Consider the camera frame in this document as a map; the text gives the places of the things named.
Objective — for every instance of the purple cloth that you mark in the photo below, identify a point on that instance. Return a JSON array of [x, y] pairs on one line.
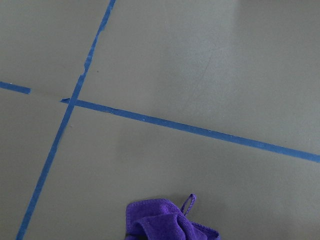
[[161, 219]]

